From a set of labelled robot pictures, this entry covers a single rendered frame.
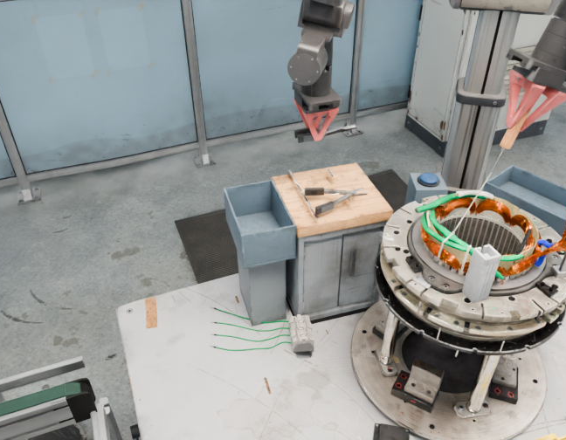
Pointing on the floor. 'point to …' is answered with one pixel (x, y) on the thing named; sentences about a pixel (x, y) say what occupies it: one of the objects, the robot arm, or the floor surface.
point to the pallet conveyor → (50, 406)
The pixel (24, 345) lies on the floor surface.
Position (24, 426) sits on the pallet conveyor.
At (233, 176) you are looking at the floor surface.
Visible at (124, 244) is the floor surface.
